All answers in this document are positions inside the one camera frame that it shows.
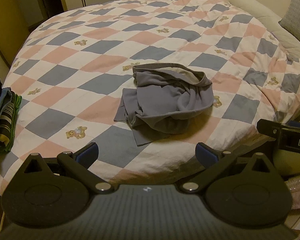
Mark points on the folded clothes stack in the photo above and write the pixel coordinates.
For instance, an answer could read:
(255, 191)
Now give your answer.
(9, 108)

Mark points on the grey knitted pillow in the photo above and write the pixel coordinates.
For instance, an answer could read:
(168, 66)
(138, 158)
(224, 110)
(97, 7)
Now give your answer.
(291, 19)

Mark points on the grey fleece garment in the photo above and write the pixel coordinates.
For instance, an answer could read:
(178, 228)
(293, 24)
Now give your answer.
(166, 97)

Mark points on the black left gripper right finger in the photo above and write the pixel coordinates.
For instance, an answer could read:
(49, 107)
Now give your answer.
(243, 190)

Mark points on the cream bed headboard cushion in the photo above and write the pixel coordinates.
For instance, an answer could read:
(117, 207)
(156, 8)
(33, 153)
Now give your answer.
(271, 21)

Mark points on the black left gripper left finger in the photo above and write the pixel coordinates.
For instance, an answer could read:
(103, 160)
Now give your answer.
(47, 192)

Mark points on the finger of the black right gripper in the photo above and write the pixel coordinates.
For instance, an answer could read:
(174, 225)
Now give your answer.
(269, 128)

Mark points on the checkered pink grey quilt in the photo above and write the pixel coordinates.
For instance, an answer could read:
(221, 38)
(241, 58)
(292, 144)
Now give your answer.
(73, 69)

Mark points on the wooden door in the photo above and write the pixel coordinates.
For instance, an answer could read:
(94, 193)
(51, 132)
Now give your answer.
(13, 30)

